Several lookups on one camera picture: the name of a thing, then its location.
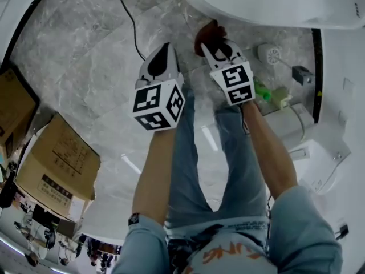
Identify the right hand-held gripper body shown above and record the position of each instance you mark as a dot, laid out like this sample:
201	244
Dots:
236	84

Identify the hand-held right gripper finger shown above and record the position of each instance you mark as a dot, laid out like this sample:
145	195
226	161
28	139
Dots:
232	50
211	57

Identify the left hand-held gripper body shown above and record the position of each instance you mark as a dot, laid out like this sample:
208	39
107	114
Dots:
159	104

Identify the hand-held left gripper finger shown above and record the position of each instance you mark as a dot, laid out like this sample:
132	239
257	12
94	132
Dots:
168	61
156	64

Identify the red-brown cloth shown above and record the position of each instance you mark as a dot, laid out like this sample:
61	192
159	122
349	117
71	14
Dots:
208	33

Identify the white oval basin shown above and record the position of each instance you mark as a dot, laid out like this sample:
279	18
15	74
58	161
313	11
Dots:
271	1

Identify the person's right forearm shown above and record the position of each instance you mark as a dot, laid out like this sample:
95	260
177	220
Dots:
271	153

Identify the person's left forearm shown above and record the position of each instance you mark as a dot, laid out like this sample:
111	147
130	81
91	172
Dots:
154	175

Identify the white toilet brush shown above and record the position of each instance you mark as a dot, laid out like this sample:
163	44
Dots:
269	53

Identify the black brush holder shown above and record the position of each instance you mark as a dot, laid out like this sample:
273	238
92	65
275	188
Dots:
301	74

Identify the brown cardboard box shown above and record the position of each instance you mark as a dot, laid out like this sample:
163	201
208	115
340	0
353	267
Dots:
14	104
60	158

